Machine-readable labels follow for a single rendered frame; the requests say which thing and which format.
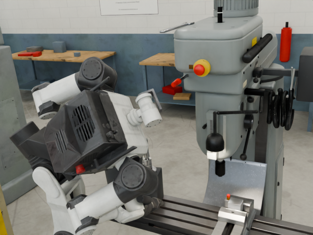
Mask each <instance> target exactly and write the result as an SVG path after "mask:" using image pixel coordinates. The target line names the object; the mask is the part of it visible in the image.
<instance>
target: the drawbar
mask: <svg viewBox="0 0 313 235"><path fill-rule="evenodd" d="M218 12H223V7H218ZM218 23H223V13H218Z"/></svg>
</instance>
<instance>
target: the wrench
mask: <svg viewBox="0 0 313 235"><path fill-rule="evenodd" d="M192 24H195V22H190V23H187V22H184V23H182V24H180V25H177V26H174V27H171V28H168V29H165V30H161V31H159V32H160V33H166V32H169V31H171V30H174V29H177V28H181V27H184V26H187V25H192Z"/></svg>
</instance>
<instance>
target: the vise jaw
mask: <svg viewBox="0 0 313 235"><path fill-rule="evenodd" d="M246 220H247V212H244V211H240V210H235V209H231V208H227V207H221V208H220V210H219V213H218V221H224V222H227V223H232V224H236V225H240V226H245V223H246Z"/></svg>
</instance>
